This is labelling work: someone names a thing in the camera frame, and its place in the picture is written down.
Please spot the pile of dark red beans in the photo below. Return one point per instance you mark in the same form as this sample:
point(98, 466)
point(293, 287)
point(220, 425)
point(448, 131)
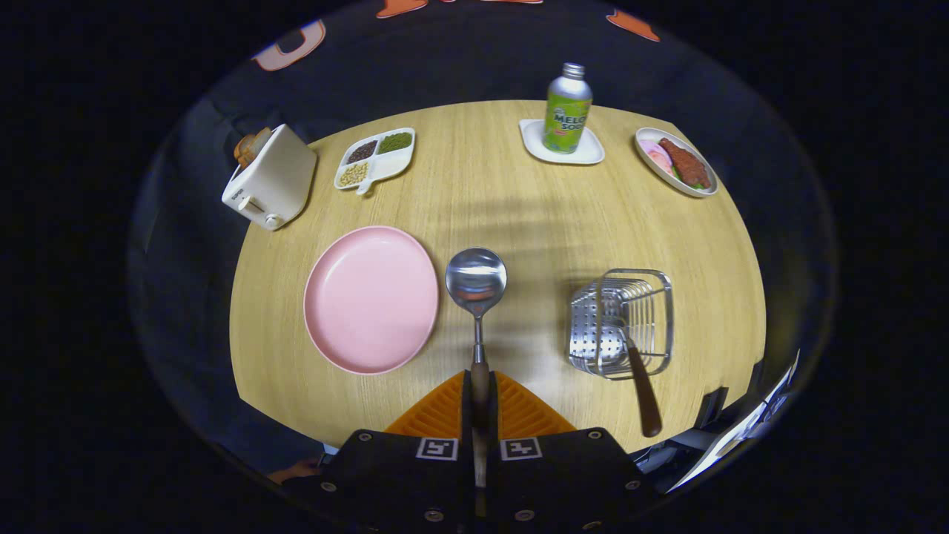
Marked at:
point(362, 151)

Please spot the cream white toaster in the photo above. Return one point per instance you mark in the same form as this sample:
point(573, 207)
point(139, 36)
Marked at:
point(278, 182)

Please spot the pile of yellow soybeans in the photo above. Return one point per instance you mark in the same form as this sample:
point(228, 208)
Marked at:
point(354, 173)

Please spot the pink ham slice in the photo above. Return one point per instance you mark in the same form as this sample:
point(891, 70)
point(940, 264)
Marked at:
point(654, 154)

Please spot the white oval plate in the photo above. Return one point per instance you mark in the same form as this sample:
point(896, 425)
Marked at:
point(652, 178)

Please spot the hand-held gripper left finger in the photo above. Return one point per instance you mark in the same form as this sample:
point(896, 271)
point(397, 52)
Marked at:
point(467, 423)

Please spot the round pink plate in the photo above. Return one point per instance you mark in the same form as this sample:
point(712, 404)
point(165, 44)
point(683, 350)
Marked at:
point(371, 297)

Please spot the green soda bottle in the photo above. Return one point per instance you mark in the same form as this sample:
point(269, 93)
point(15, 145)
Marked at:
point(567, 111)

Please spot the toasted bread slice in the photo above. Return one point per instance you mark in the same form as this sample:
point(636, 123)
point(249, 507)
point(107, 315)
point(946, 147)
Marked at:
point(243, 148)
point(261, 138)

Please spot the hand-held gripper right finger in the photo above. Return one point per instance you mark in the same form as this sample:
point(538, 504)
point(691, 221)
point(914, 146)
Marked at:
point(492, 423)

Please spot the white square coaster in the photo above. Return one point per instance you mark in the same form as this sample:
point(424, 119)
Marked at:
point(534, 144)

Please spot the reddish brown meat slice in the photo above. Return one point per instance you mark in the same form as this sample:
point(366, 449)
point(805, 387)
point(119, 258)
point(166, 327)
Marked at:
point(688, 165)

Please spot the pile of green mung beans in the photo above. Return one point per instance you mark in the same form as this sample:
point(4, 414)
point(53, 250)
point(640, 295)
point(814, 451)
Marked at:
point(396, 142)

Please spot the white divided dish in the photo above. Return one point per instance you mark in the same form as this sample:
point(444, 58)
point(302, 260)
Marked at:
point(397, 165)

